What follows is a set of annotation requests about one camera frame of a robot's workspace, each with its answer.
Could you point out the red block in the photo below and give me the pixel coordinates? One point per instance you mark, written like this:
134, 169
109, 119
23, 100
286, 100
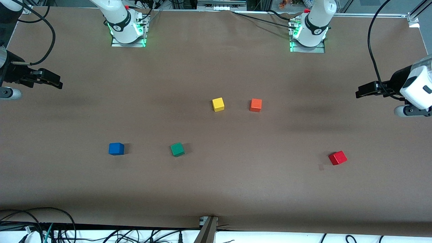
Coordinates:
338, 158

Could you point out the yellow block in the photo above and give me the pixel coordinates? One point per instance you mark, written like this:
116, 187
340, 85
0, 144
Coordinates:
218, 104

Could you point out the silver corner bracket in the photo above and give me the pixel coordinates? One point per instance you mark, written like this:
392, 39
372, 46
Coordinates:
413, 19

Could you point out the grey power strip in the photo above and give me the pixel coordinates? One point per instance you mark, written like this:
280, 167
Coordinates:
221, 4

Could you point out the blue block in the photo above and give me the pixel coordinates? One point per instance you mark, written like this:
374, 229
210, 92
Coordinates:
116, 149

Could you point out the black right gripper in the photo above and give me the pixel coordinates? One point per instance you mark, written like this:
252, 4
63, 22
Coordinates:
14, 72

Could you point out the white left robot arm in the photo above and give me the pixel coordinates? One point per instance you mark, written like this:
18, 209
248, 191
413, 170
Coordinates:
315, 23

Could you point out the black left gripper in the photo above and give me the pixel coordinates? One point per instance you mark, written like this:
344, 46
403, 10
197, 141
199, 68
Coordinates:
395, 82

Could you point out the green block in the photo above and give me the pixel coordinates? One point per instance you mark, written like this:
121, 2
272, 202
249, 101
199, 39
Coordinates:
177, 149

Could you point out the orange block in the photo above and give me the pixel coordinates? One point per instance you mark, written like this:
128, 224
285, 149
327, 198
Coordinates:
255, 105

